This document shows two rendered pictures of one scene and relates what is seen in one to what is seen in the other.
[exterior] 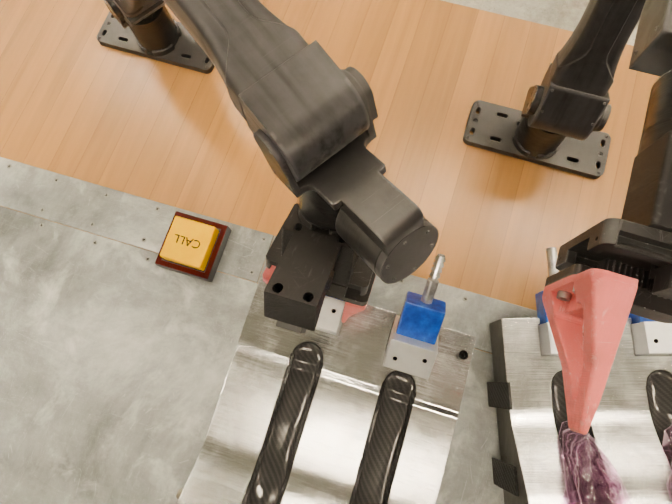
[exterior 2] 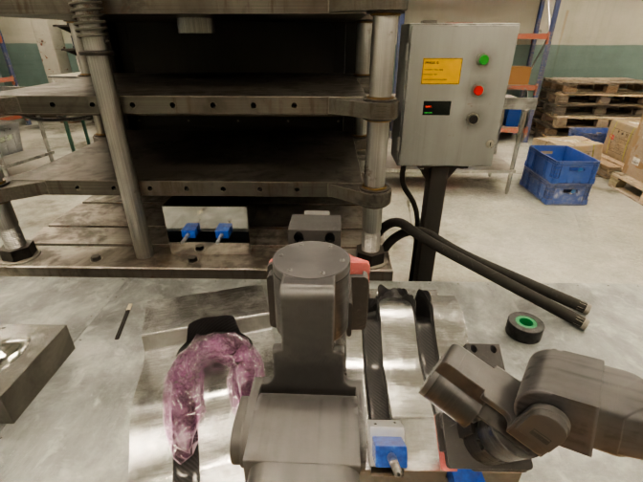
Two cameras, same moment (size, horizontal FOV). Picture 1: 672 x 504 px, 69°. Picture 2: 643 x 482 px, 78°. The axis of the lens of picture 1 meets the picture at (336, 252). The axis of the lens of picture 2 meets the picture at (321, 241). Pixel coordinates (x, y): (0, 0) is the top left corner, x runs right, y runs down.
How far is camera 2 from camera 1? 0.46 m
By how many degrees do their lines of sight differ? 76
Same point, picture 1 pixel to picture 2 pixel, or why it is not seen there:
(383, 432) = (379, 400)
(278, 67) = (601, 382)
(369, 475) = (378, 380)
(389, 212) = (460, 359)
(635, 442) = (215, 439)
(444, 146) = not seen: outside the picture
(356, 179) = (495, 383)
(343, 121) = (529, 379)
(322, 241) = not seen: hidden behind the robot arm
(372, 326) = (417, 455)
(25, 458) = not seen: hidden behind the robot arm
